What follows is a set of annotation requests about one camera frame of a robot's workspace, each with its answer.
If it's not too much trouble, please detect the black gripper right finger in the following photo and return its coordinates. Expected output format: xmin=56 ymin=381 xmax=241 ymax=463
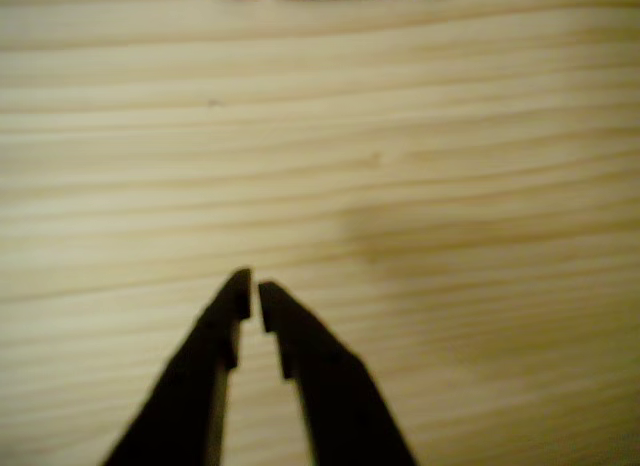
xmin=257 ymin=280 xmax=419 ymax=466

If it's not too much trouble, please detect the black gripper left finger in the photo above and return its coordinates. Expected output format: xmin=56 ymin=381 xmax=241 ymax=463
xmin=102 ymin=268 xmax=254 ymax=466

